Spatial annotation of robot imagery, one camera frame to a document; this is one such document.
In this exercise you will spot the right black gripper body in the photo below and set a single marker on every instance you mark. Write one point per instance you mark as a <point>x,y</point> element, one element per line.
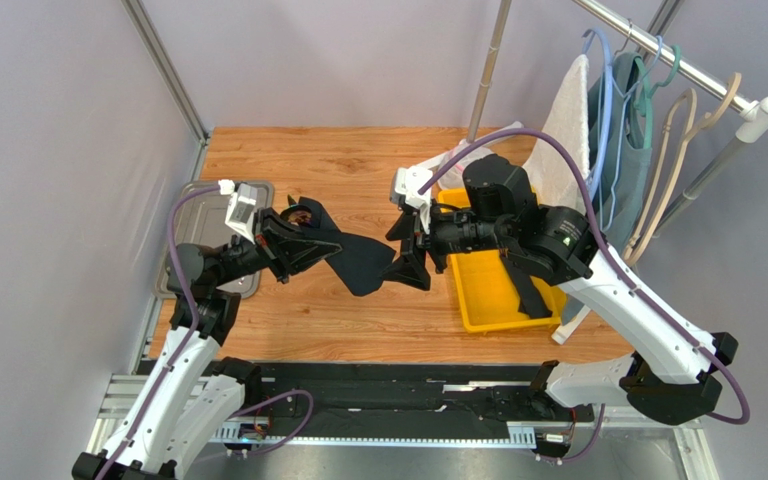
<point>420,237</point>

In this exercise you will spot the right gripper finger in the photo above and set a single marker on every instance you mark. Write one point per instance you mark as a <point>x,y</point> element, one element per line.
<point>404,228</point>
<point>409,269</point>

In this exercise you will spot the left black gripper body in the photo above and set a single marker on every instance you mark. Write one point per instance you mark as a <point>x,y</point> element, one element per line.
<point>241,255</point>

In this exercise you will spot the iridescent spoon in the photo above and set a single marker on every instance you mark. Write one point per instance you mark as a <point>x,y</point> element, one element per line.
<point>299,215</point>

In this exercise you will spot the black paper napkin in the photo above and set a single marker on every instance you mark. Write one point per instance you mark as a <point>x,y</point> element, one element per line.
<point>360,265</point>

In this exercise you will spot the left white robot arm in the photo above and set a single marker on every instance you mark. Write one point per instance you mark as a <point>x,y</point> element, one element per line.
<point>165,429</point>

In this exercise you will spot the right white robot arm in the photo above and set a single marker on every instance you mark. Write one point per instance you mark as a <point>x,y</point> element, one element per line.
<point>675,371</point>

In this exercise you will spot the white mesh bowl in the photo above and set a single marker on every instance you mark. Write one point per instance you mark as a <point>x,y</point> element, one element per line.
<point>453,177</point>

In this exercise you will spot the yellow plastic bin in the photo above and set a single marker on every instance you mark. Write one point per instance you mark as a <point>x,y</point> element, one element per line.
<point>488,300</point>

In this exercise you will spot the silver metal tray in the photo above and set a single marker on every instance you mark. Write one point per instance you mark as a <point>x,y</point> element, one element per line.
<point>201,221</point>

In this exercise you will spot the white towel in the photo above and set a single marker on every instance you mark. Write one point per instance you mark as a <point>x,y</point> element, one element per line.
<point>567,123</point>

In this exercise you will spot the beige hanger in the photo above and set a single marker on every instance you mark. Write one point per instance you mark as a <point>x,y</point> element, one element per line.
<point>657,180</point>
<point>690,133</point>

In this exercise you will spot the teal garment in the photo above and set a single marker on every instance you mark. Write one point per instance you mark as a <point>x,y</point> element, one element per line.
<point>628,158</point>

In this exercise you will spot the green hanger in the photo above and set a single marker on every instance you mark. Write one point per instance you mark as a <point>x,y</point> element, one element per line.
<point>643,105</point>

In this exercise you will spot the blue hanger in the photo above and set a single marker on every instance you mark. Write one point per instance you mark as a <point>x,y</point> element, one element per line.
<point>599,109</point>

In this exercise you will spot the metal clothes rack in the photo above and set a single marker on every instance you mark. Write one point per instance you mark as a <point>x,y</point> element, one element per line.
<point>695,110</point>

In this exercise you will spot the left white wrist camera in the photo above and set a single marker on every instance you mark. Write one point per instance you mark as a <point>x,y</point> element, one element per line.
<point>241,207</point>

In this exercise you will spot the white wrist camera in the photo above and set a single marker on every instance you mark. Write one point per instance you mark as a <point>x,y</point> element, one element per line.
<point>241,207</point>
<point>405,188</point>

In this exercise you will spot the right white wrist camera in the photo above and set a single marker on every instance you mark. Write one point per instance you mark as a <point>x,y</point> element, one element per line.
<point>405,188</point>

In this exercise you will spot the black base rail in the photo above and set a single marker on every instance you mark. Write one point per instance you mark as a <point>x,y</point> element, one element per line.
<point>409,401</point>

